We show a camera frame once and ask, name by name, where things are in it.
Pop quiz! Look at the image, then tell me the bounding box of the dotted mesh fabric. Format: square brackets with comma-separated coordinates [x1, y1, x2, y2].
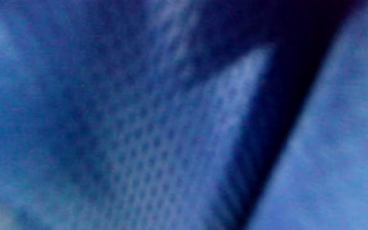
[0, 0, 341, 230]

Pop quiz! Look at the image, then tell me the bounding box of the plain smooth fabric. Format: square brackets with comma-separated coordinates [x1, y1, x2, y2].
[246, 0, 368, 230]

